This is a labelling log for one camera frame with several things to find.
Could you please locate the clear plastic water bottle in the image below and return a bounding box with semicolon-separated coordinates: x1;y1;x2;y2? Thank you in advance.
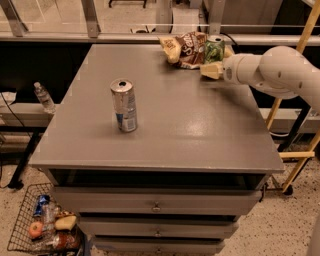
34;82;56;114

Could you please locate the green soda can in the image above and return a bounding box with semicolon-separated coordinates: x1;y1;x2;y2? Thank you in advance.
204;35;225;64

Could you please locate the red snack bag in basket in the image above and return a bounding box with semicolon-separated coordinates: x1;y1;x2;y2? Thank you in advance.
53;233;80;250

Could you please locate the black wire basket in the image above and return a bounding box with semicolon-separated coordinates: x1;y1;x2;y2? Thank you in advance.
6;182;85;255

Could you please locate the blue can in basket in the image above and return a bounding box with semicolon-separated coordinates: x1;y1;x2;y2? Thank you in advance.
33;194;50;217

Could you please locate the grey drawer cabinet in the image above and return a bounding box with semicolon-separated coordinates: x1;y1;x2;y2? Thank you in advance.
31;44;283;256

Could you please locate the brown chip bag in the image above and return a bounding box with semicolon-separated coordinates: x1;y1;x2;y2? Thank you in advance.
159;31;211;69

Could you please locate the silver blue tall can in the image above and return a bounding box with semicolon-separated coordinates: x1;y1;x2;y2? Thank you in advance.
110;79;138;132

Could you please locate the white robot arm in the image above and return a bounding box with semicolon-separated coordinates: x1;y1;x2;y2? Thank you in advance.
200;46;320;112

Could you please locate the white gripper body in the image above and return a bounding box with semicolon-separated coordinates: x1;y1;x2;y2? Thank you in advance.
222;54;249;84

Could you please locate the red apple in basket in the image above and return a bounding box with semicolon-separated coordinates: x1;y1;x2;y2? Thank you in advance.
29;221;43;239

